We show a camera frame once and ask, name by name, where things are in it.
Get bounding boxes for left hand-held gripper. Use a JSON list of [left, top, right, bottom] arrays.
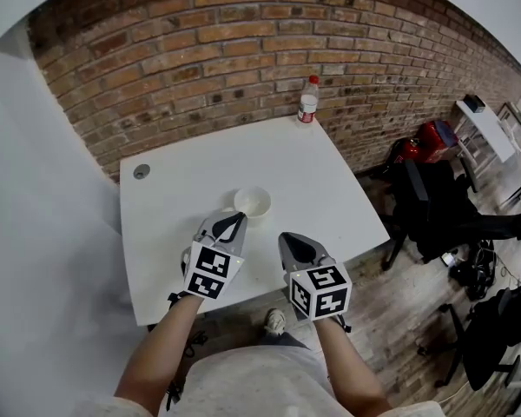
[[181, 212, 249, 301]]

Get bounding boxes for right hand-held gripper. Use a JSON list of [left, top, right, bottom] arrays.
[[278, 231, 353, 321]]

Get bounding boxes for white cup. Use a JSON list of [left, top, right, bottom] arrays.
[[233, 186, 273, 219]]

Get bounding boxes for person's left forearm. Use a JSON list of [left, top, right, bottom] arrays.
[[114, 293, 205, 410]]

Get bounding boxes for person's right forearm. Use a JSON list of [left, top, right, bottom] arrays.
[[314, 314, 392, 413]]

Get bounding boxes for person's beige shoe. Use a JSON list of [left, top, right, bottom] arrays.
[[263, 308, 287, 336]]

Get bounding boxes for clear plastic bottle red cap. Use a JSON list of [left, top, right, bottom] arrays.
[[295, 75, 321, 127]]

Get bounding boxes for black office chair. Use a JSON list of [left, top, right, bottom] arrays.
[[380, 157, 521, 271]]

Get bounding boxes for person's light grey shirt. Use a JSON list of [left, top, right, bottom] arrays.
[[69, 345, 448, 417]]

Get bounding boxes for red bag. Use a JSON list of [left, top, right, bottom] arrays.
[[390, 119, 459, 164]]

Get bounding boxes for black swivel chair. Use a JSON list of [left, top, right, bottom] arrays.
[[419, 271, 521, 393]]

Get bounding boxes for white side table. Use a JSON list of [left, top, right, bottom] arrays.
[[454, 99, 518, 177]]

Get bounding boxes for dark box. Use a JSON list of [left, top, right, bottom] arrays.
[[463, 95, 486, 114]]

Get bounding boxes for black cable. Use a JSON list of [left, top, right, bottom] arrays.
[[182, 329, 209, 359]]

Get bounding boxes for tangle of black cables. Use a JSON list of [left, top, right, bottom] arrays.
[[453, 239, 511, 301]]

